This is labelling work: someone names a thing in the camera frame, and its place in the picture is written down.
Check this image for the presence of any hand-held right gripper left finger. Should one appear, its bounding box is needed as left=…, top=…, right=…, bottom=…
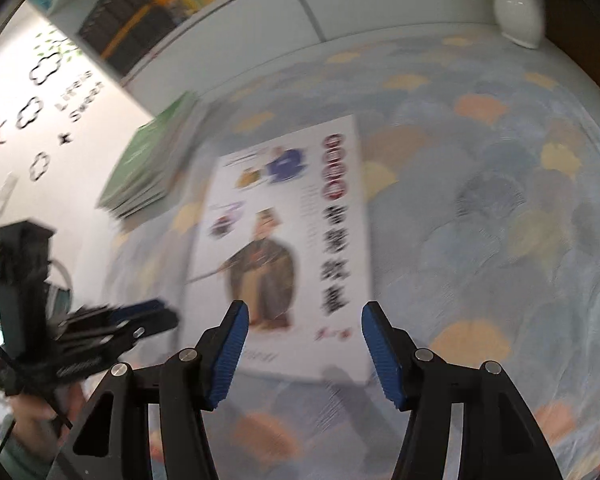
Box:
left=46, top=299, right=251, bottom=480

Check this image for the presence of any person's left forearm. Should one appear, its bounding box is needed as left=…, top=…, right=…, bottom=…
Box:
left=0, top=440, right=56, bottom=480

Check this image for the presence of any fan-patterned tablecloth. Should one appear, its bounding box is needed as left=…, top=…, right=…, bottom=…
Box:
left=100, top=35, right=600, bottom=480

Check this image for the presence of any green tree wall decal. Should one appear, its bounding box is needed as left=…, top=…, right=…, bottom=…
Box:
left=34, top=29, right=81, bottom=67

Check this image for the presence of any black cable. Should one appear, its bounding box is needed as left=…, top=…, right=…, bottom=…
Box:
left=0, top=257, right=76, bottom=461

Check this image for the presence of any white vase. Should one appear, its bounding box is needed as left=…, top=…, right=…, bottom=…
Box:
left=492, top=0, right=547, bottom=50

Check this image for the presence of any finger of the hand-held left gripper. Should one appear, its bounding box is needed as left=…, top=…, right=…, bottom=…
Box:
left=105, top=309, right=181, bottom=346
left=67, top=298, right=168, bottom=328

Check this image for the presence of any white bookshelf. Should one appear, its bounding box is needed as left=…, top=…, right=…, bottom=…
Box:
left=45, top=0, right=503, bottom=117

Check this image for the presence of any row of black books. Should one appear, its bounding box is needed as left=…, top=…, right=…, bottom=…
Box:
left=76, top=0, right=183, bottom=77

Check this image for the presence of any white book brown-robed figure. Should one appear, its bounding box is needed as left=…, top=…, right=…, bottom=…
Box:
left=182, top=114, right=373, bottom=386

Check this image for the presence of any black cloud wall decal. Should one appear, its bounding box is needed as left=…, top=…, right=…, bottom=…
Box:
left=28, top=51, right=63, bottom=86
left=29, top=151, right=52, bottom=182
left=15, top=95, right=45, bottom=129

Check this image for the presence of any stack of green-topped books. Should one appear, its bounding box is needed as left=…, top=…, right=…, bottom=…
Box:
left=96, top=91, right=202, bottom=221

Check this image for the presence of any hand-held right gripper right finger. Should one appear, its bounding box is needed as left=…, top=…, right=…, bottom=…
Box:
left=361, top=301, right=563, bottom=480

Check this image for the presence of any black lettering wall decal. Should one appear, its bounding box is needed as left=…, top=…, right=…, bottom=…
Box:
left=54, top=69, right=104, bottom=124

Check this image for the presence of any white wall switch panel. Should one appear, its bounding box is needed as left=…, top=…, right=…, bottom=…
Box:
left=0, top=171, right=19, bottom=217

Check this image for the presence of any brown wooden cabinet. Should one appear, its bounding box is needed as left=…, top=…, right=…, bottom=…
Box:
left=540, top=0, right=600, bottom=111

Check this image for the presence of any person's left hand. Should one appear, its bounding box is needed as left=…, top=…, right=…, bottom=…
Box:
left=9, top=382, right=88, bottom=461

